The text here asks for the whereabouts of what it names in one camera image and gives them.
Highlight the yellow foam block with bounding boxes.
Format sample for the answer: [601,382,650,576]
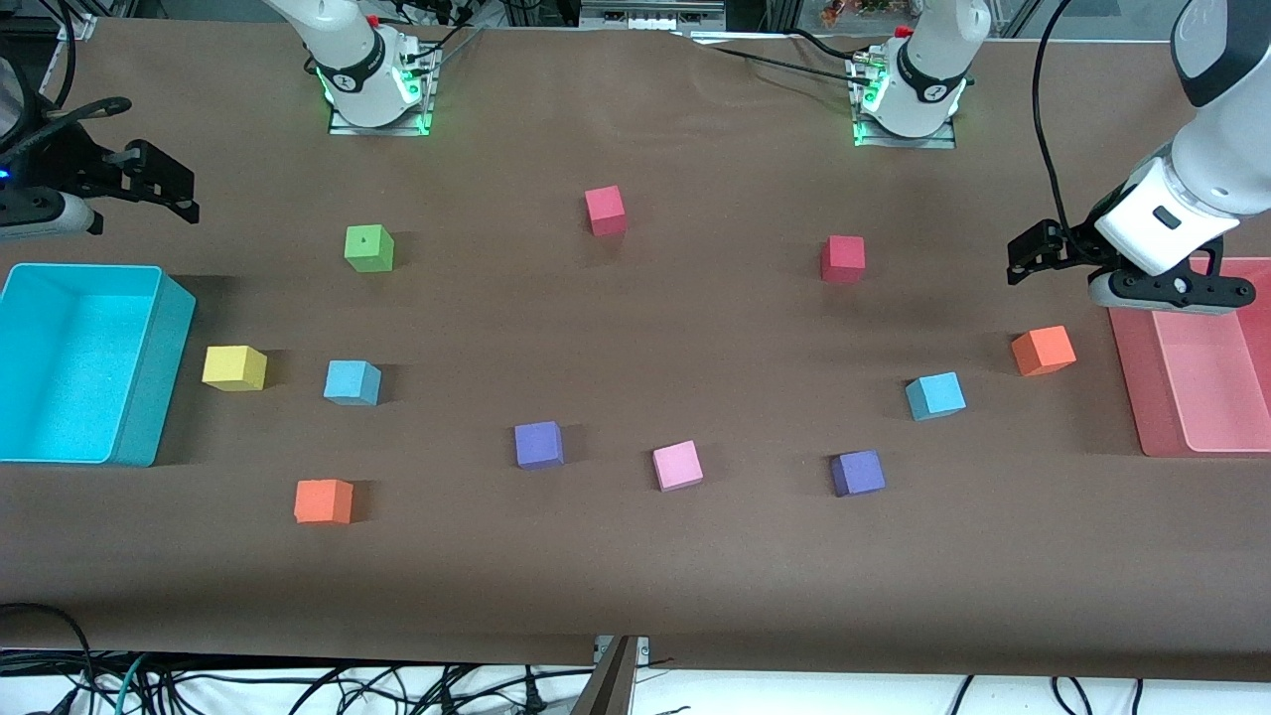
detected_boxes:
[202,345,268,392]

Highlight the green foam block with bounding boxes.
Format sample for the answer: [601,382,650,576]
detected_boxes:
[344,224,395,274]

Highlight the purple foam block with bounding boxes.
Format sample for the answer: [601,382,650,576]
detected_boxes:
[830,450,887,499]
[513,421,565,471]

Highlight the cyan plastic bin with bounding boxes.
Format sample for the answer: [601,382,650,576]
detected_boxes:
[0,262,198,468]

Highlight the red foam block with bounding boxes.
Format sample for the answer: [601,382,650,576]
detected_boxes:
[820,235,867,285]
[584,185,629,237]

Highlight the orange foam block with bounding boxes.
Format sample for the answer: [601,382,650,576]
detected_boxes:
[1011,325,1077,377]
[293,479,355,525]

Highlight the aluminium frame rail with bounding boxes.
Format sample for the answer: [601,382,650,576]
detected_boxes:
[581,0,726,31]

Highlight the brown paper table cover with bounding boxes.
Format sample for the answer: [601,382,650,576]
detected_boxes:
[0,18,1271,684]

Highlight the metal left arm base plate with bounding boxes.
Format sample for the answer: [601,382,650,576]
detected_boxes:
[852,50,959,150]

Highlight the light blue foam block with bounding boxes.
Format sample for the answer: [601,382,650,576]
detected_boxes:
[905,371,967,422]
[323,359,382,407]

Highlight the black looped floor cable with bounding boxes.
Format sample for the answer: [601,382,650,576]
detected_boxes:
[0,603,95,715]

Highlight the pink foam block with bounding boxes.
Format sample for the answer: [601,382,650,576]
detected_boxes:
[651,440,705,494]

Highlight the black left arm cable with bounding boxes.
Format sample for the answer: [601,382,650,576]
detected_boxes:
[1033,0,1078,239]

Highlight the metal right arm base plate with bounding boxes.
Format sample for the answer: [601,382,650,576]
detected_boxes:
[328,40,435,137]

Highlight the dark grey metal bar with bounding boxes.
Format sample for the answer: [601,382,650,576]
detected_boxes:
[571,638,636,715]

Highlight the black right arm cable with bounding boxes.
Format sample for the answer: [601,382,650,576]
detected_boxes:
[0,0,132,180]

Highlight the black cable on table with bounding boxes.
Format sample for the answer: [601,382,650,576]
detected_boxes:
[695,40,865,80]
[789,28,870,59]

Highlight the black cable bundle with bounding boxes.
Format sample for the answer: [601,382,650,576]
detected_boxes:
[99,660,597,715]

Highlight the teal floor cable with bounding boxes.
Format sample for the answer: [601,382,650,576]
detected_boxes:
[111,653,150,715]

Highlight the pink plastic bin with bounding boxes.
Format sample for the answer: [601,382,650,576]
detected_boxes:
[1105,256,1271,459]

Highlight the orange background objects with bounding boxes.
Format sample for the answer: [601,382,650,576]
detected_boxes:
[819,0,900,26]

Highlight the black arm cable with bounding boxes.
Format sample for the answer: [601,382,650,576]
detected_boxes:
[1033,0,1078,239]
[0,0,132,180]

